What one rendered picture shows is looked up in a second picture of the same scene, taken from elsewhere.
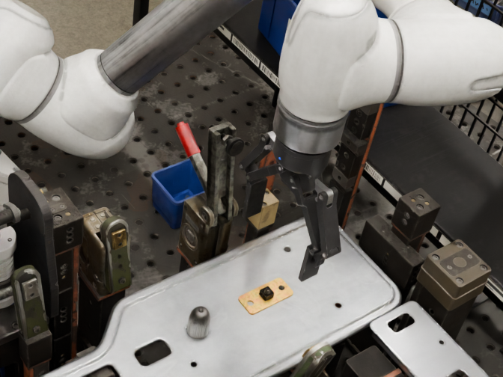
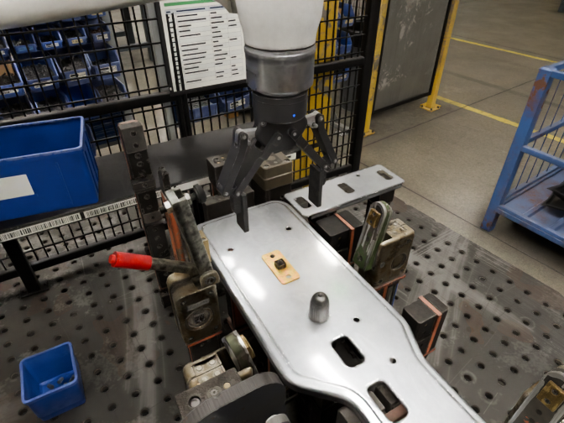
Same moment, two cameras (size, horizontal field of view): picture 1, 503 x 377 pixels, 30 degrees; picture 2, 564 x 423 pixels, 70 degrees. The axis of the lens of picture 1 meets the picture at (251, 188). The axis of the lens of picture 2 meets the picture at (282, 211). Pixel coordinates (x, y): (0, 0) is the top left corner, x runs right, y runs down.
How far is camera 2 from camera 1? 1.09 m
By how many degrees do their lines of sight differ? 56
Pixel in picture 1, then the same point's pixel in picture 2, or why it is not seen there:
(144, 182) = not seen: outside the picture
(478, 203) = (210, 151)
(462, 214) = not seen: hidden behind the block
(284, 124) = (298, 69)
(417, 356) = (330, 200)
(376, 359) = (327, 221)
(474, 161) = (171, 147)
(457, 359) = (330, 185)
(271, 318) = (302, 265)
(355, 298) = (282, 219)
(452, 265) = (274, 160)
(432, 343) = not seen: hidden behind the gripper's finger
